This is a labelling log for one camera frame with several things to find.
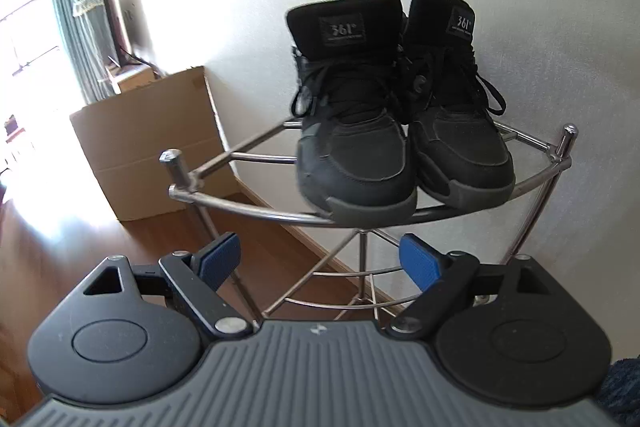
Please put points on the metal corner shoe rack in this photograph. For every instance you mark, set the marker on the metal corner shoe rack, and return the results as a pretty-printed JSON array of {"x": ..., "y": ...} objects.
[{"x": 240, "y": 204}]

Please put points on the large cardboard box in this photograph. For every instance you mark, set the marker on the large cardboard box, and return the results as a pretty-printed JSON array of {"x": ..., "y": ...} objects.
[{"x": 150, "y": 142}]

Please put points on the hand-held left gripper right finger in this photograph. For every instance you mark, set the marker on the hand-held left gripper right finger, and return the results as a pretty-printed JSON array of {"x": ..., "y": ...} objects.
[{"x": 422, "y": 259}]

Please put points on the grey-green curtain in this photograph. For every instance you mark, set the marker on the grey-green curtain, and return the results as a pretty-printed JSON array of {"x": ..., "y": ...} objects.
[{"x": 75, "y": 37}]

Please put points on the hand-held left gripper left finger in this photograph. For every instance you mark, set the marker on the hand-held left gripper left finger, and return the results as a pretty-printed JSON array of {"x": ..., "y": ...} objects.
[{"x": 220, "y": 259}]

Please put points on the flat screen television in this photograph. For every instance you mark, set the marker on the flat screen television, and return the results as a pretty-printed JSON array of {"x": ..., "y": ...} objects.
[{"x": 137, "y": 22}]

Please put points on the black high-top sneaker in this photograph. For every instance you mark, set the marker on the black high-top sneaker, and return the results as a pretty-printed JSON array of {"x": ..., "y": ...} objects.
[
  {"x": 350, "y": 147},
  {"x": 460, "y": 142}
]

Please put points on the dark blue fleece clothing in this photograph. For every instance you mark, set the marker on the dark blue fleece clothing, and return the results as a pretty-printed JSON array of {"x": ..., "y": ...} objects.
[{"x": 620, "y": 392}]

